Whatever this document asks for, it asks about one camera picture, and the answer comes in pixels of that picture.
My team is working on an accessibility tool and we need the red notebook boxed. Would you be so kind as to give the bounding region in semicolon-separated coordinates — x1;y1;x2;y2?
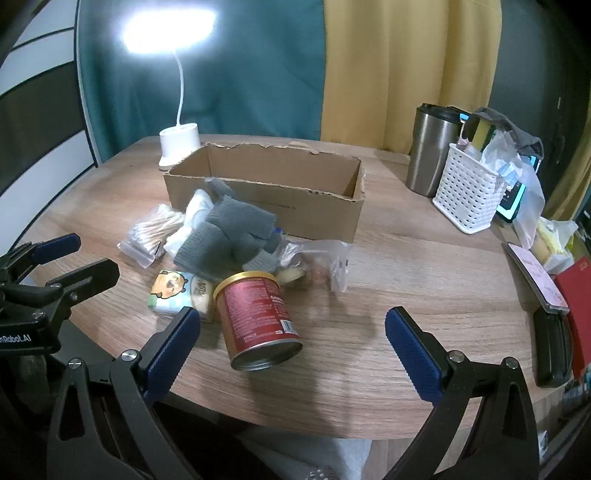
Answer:
554;256;591;384

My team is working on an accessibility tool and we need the bear print tissue pack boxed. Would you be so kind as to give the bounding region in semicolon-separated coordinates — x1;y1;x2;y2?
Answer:
147;271;218;322

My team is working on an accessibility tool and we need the black case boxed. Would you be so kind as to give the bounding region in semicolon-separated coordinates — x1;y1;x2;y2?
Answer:
533;307;573;388

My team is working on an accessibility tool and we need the teal curtain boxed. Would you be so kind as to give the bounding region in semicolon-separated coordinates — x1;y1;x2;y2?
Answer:
76;0;328;162

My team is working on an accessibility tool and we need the bag of cotton swabs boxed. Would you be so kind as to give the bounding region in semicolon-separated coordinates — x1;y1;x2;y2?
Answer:
116;203;188;268

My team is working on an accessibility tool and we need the yellow curtain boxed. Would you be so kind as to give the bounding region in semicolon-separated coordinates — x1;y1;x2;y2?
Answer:
321;0;504;153

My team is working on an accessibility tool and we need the pink phone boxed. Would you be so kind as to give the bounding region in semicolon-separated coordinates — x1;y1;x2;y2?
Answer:
502;242;570;315

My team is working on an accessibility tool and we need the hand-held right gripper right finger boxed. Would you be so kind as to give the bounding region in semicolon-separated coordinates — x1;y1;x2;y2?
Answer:
385;305;542;480

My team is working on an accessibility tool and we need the steel tumbler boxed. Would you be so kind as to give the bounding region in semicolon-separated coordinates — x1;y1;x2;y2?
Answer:
405;104;469;198

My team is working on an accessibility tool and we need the clear bag of snacks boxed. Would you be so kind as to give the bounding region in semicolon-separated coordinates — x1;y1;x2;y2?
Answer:
276;239;354;293

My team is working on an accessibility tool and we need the clear plastic bag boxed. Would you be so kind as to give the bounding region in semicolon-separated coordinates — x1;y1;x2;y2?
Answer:
480;131;546;250

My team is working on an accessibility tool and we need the grey cloth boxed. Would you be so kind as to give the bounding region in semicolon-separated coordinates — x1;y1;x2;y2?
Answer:
471;107;546;160

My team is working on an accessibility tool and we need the yellow sponge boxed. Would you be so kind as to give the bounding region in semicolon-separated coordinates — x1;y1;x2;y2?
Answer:
478;117;497;151

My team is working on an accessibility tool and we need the grey knit glove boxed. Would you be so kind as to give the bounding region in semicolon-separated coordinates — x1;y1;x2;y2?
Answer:
173;222;283;283
203;178;279;241

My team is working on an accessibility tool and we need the white perforated basket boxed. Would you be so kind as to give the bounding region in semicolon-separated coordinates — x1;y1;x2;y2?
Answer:
431;143;506;232

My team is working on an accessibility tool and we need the red tin can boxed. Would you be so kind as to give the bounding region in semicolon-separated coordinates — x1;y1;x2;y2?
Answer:
213;271;304;372

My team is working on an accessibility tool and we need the cardboard box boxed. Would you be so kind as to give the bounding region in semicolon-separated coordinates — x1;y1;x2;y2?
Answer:
163;142;366;244

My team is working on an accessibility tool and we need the white cloth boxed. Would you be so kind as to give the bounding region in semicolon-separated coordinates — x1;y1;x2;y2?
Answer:
164;188;218;257

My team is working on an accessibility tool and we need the white desk lamp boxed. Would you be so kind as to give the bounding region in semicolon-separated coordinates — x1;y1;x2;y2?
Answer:
121;6;218;172

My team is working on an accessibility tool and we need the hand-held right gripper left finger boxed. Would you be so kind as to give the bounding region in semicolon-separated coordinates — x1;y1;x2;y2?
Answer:
46;305;202;480

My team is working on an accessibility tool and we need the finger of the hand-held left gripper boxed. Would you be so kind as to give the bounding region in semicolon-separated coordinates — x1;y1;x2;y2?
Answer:
44;257;122;320
0;233;82;280

